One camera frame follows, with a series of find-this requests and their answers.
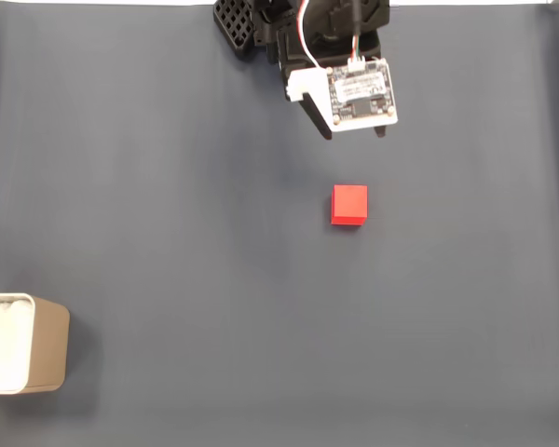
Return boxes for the red cube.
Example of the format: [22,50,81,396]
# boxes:
[330,183,369,227]

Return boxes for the beige box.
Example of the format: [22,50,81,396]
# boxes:
[0,291,72,396]

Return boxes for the dark grey mat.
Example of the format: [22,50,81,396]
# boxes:
[0,3,559,447]

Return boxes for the white red black servo cable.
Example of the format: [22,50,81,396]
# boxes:
[296,0,331,72]

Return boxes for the white camera board mount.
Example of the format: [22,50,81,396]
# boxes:
[285,56,399,135]

